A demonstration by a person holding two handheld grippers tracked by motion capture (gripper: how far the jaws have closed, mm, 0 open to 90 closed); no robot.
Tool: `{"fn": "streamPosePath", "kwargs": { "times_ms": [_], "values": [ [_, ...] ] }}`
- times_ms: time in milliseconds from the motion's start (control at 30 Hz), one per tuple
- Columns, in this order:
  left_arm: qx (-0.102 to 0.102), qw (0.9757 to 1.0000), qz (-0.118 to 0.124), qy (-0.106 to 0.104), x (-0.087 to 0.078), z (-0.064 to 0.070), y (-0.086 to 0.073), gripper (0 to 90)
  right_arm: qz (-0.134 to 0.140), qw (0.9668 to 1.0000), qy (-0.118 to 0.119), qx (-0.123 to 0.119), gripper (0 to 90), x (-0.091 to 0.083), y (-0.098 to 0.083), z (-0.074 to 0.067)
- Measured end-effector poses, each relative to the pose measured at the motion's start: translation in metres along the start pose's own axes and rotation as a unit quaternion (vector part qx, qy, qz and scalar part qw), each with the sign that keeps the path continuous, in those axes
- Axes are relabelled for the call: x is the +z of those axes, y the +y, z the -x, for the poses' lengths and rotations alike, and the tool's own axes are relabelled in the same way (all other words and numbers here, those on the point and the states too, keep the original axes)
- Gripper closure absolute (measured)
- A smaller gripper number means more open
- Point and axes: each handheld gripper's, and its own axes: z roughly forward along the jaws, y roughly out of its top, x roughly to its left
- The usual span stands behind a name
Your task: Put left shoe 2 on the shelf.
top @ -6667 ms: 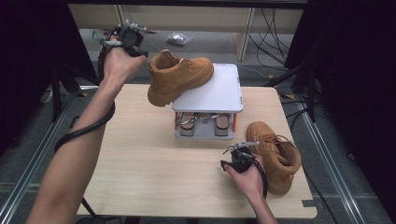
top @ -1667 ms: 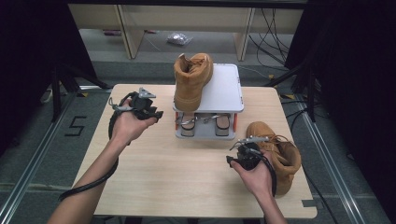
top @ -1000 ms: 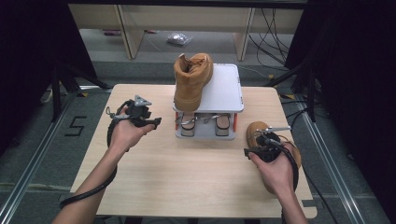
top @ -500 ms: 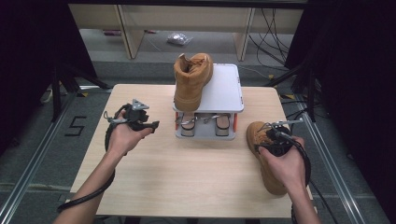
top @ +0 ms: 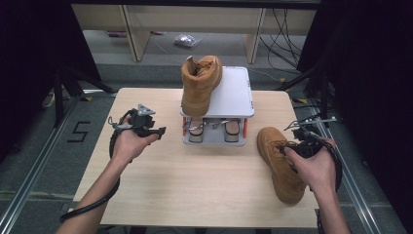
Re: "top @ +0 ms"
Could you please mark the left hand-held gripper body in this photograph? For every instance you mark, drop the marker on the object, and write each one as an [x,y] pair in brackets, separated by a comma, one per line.
[139,122]

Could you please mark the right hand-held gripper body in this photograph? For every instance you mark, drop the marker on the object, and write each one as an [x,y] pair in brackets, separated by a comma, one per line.
[308,146]

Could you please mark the tan suede boot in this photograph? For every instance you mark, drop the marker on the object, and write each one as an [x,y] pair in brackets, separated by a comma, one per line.
[279,175]
[198,87]

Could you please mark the white two-tier shoe rack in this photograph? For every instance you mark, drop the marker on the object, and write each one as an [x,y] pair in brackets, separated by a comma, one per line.
[235,94]

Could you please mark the person's right hand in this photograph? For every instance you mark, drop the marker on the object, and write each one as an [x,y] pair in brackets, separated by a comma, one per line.
[316,170]

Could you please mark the person's left hand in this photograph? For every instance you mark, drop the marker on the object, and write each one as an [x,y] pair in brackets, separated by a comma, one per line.
[130,146]

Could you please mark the black metal stand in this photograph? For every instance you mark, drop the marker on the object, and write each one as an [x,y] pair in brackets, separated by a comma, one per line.
[58,97]
[324,97]

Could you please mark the black curtain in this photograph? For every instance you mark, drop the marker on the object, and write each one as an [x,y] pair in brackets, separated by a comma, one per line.
[29,65]
[373,81]

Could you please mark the clear plastic bag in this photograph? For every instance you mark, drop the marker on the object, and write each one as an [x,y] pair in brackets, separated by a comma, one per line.
[186,40]

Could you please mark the beige wooden desk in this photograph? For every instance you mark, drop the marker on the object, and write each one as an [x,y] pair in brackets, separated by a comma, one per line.
[195,19]

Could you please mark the aluminium floor rail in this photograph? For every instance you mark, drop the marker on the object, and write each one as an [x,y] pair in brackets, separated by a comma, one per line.
[35,165]
[354,188]

